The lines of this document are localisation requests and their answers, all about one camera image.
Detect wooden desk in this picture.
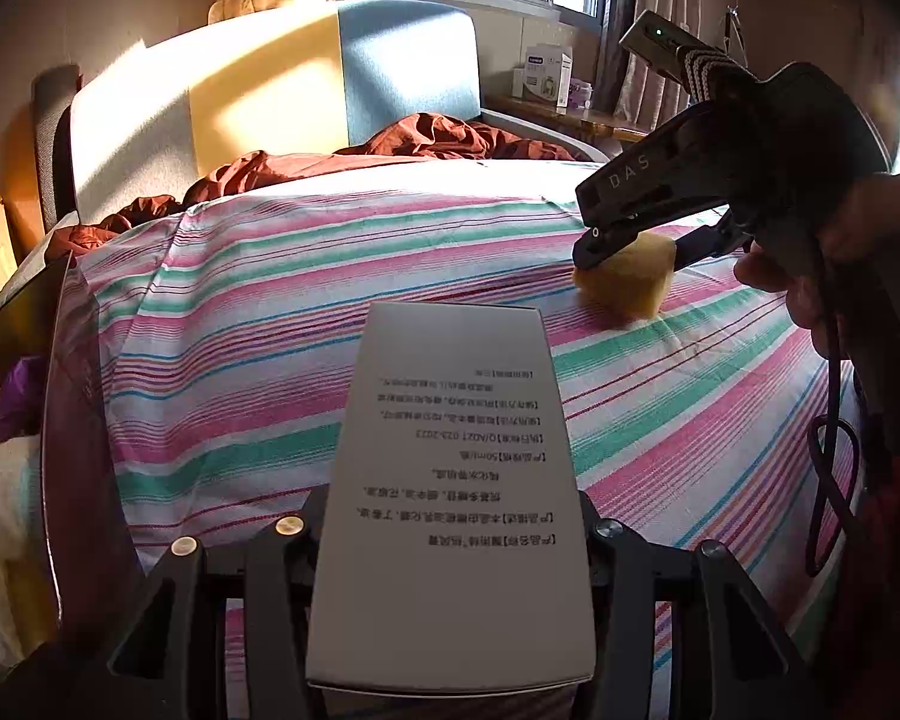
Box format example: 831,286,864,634
484,94,650,158

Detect black cable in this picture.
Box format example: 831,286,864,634
806,262,863,578

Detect striped bed sheet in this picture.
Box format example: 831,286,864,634
45,157,871,720

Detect yellow wedge sponge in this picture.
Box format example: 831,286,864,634
574,232,677,327

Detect purple packet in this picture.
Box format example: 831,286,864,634
0,356,50,443

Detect small white carton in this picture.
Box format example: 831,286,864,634
512,67,563,102

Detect person's right hand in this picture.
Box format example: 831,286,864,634
733,171,900,361

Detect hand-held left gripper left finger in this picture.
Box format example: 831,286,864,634
109,486,329,720

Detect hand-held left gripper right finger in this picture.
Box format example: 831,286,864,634
579,491,803,720

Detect person's dark clothing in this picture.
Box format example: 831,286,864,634
825,262,900,720

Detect white yellow blue headboard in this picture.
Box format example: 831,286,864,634
70,0,482,222

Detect tall white carton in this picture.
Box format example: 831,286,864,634
525,43,575,107

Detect grey carton box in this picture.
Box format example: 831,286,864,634
305,301,597,720

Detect brown blanket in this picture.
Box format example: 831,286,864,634
45,112,593,263

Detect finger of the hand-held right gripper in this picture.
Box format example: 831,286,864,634
673,229,751,269
572,219,646,269

